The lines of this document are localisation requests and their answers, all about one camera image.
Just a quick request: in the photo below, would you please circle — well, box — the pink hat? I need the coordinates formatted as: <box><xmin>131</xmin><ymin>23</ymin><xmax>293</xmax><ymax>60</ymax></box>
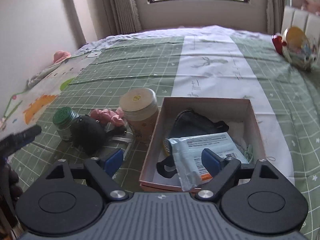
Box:
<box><xmin>53</xmin><ymin>51</ymin><xmax>71</xmax><ymax>64</ymax></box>

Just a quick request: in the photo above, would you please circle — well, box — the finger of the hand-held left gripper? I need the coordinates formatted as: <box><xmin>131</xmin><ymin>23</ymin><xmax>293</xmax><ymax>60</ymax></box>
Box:
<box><xmin>0</xmin><ymin>125</ymin><xmax>42</xmax><ymax>158</ymax></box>

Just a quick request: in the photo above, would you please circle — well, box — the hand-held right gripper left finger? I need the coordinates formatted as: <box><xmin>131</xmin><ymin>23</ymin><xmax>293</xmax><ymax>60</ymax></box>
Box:
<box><xmin>46</xmin><ymin>149</ymin><xmax>128</xmax><ymax>202</ymax></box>

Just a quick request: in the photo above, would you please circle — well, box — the green cord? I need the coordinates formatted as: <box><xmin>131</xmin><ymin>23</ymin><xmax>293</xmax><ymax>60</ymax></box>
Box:
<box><xmin>243</xmin><ymin>144</ymin><xmax>253</xmax><ymax>161</ymax></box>

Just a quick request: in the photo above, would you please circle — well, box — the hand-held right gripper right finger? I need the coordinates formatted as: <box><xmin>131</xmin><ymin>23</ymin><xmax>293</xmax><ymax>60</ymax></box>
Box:
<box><xmin>196</xmin><ymin>148</ymin><xmax>275</xmax><ymax>202</ymax></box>

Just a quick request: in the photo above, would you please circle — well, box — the black eye mask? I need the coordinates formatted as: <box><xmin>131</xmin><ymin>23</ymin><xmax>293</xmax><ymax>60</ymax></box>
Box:
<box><xmin>172</xmin><ymin>109</ymin><xmax>230</xmax><ymax>141</ymax></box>

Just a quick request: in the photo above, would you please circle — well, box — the colourful round toy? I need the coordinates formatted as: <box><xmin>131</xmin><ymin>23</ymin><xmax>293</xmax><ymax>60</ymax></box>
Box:
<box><xmin>282</xmin><ymin>26</ymin><xmax>318</xmax><ymax>72</ymax></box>

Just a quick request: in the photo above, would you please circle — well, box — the beige curtain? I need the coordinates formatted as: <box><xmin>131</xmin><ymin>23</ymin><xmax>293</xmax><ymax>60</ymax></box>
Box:
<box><xmin>99</xmin><ymin>0</ymin><xmax>143</xmax><ymax>34</ymax></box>
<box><xmin>265</xmin><ymin>0</ymin><xmax>290</xmax><ymax>33</ymax></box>

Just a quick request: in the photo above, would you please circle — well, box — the person's left hand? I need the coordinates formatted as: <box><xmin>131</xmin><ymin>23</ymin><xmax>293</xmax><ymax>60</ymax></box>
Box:
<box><xmin>0</xmin><ymin>165</ymin><xmax>20</xmax><ymax>205</ymax></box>

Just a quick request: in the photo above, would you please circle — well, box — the printed children's blanket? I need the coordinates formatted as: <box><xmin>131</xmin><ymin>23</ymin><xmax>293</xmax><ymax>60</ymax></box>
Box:
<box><xmin>0</xmin><ymin>52</ymin><xmax>102</xmax><ymax>133</ymax></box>

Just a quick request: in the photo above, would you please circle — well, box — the pale blue packet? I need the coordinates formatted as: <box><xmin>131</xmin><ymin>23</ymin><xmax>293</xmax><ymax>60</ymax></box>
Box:
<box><xmin>167</xmin><ymin>132</ymin><xmax>249</xmax><ymax>192</ymax></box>

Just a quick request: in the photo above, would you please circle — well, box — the white padded headboard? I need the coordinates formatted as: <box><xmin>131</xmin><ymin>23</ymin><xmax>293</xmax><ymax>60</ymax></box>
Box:
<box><xmin>282</xmin><ymin>5</ymin><xmax>320</xmax><ymax>46</ymax></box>

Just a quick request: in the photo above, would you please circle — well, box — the clear plastic jar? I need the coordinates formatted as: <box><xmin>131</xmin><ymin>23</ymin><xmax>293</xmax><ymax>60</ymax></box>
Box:
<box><xmin>119</xmin><ymin>88</ymin><xmax>160</xmax><ymax>143</ymax></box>

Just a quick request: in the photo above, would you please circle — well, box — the pink cardboard box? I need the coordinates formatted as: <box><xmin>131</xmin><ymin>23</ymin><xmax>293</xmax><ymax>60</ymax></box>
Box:
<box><xmin>139</xmin><ymin>97</ymin><xmax>267</xmax><ymax>193</ymax></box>

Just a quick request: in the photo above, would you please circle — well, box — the black elastic strap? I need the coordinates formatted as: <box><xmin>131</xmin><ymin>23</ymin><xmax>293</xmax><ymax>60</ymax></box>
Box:
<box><xmin>156</xmin><ymin>155</ymin><xmax>178</xmax><ymax>178</ymax></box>

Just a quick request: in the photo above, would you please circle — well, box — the pink scrunchie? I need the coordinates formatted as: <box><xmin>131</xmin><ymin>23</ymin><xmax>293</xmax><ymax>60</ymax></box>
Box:
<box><xmin>90</xmin><ymin>107</ymin><xmax>125</xmax><ymax>127</ymax></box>

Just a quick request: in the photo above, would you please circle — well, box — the small green-lidded glass jar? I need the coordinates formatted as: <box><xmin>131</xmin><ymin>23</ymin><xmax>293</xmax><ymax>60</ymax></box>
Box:
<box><xmin>52</xmin><ymin>107</ymin><xmax>80</xmax><ymax>143</ymax></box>

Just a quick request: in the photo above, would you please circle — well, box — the red toy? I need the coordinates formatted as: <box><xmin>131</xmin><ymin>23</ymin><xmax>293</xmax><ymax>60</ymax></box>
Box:
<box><xmin>272</xmin><ymin>33</ymin><xmax>285</xmax><ymax>55</ymax></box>

